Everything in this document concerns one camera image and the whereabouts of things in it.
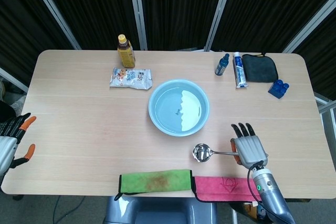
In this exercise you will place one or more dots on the pink cloth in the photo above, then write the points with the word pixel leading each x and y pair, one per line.
pixel 223 187

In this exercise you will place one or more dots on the white snack bag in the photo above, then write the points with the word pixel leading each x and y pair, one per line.
pixel 131 78

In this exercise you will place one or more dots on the white blue toothpaste tube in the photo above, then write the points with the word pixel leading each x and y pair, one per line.
pixel 239 70

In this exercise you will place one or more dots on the folding screen partition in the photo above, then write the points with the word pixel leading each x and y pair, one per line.
pixel 168 11

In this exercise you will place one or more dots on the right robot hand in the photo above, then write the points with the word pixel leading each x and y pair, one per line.
pixel 248 148

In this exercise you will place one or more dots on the dark grey cloth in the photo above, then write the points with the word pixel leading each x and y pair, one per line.
pixel 260 68

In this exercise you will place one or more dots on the metal ladle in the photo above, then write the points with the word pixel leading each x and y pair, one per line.
pixel 207 152

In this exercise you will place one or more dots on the blue toy block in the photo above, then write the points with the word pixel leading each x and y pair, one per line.
pixel 278 89

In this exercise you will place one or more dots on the green cloth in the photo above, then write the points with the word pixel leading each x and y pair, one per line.
pixel 155 180

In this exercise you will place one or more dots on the small blue spray bottle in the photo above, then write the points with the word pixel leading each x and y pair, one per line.
pixel 221 65

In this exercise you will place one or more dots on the yellow tea bottle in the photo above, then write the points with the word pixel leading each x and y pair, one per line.
pixel 126 52

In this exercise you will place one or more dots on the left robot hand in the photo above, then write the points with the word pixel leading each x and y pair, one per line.
pixel 6 150

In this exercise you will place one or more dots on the light blue basin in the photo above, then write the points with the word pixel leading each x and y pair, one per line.
pixel 179 107

